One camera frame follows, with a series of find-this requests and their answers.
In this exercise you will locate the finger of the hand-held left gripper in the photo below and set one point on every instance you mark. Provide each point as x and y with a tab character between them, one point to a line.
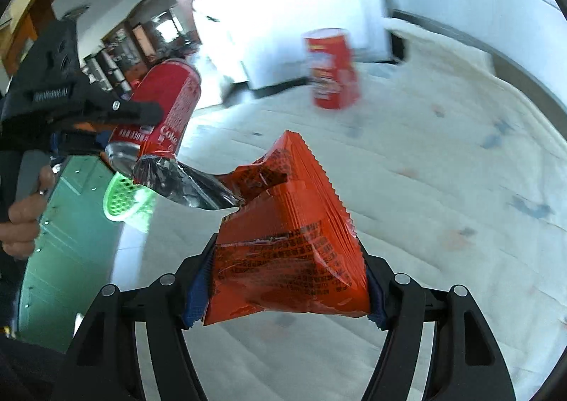
137	112

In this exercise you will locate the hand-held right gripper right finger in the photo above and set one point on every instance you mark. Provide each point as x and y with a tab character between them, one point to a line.
376	308

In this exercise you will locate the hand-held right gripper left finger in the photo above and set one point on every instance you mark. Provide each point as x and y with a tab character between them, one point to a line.
198	294

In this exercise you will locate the red soda can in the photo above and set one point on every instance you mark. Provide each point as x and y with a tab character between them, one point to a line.
177	90

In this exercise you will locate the green plastic basket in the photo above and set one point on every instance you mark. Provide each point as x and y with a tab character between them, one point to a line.
119	201

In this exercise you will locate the orange snack packet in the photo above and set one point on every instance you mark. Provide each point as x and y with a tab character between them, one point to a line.
288	259

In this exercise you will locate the person's left hand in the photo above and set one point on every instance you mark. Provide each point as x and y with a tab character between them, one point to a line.
24	223

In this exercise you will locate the white quilted cloth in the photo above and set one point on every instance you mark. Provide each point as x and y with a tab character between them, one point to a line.
443	206

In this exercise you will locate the tall red snack canister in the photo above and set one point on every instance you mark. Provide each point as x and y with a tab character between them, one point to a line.
332	73

